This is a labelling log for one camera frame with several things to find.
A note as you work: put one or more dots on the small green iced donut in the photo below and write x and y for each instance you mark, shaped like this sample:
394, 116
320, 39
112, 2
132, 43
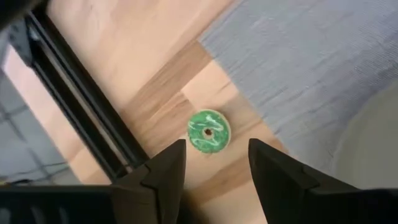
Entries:
202, 140

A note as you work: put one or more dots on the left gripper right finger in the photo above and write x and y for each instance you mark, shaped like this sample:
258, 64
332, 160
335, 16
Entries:
289, 193

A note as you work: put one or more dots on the grey woven placemat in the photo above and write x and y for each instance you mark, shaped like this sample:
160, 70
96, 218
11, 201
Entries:
295, 62

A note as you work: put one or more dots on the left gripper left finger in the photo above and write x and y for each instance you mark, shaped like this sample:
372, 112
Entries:
158, 186

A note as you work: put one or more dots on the black aluminium table frame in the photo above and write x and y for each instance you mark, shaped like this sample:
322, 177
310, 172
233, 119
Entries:
84, 102

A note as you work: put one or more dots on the large beige-grey round plate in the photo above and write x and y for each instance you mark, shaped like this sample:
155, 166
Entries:
373, 149

